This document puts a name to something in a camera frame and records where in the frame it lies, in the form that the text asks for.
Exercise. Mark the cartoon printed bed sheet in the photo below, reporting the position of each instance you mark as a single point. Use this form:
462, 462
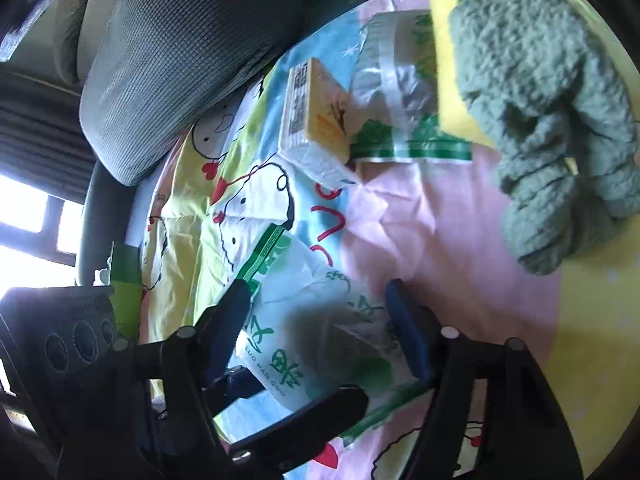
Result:
450, 235

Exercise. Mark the yellow white tissue pack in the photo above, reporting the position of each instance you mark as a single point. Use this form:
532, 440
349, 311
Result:
305, 125

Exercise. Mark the grey bed frame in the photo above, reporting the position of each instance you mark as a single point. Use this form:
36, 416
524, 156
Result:
92, 220

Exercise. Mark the green box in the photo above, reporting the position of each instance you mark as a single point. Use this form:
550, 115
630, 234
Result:
124, 285

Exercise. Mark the green knitted cloth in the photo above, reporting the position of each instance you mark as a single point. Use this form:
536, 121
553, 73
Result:
540, 110

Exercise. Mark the beige pillow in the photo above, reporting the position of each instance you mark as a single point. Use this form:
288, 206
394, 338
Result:
80, 25

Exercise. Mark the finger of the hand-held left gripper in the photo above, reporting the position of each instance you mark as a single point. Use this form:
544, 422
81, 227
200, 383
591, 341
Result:
305, 417

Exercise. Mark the window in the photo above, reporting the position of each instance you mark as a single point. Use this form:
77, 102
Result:
25, 232

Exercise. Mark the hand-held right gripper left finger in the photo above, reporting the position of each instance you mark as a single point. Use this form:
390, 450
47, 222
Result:
233, 311

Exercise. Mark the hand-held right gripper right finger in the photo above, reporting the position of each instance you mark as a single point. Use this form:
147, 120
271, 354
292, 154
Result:
407, 331

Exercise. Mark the dark striped curtain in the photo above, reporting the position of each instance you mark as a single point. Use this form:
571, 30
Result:
45, 135

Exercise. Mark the yellow green sponge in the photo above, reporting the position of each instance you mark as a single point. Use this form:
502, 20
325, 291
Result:
450, 60

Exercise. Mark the grey mesh pillow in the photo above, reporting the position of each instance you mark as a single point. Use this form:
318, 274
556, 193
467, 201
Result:
175, 60

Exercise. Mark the clear green-printed plastic packet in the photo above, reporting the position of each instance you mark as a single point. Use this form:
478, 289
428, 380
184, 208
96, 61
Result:
395, 85
310, 317

